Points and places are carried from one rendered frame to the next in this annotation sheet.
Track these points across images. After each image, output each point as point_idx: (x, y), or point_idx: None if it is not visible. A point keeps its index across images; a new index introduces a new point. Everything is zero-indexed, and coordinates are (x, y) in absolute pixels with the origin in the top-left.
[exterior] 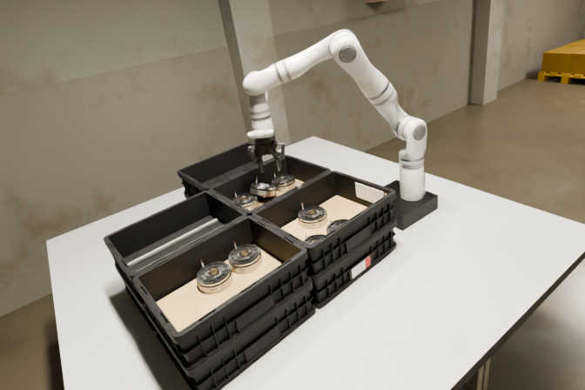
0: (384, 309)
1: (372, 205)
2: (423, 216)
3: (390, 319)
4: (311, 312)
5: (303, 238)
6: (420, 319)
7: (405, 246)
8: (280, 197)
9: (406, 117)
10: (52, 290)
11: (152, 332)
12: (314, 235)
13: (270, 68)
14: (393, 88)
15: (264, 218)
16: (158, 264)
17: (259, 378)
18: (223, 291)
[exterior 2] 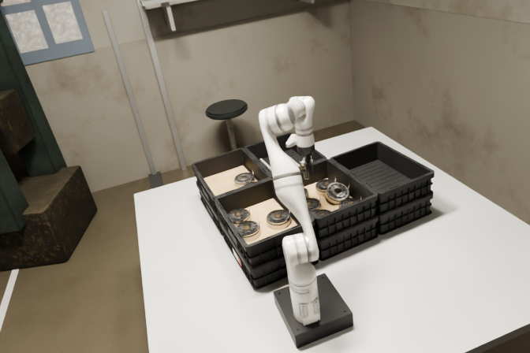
0: (203, 266)
1: (236, 229)
2: (286, 327)
3: (194, 267)
4: (220, 232)
5: (259, 215)
6: (184, 280)
7: (252, 297)
8: None
9: (302, 235)
10: None
11: None
12: (248, 214)
13: (291, 100)
14: (279, 187)
15: (261, 183)
16: (247, 152)
17: (199, 215)
18: (234, 185)
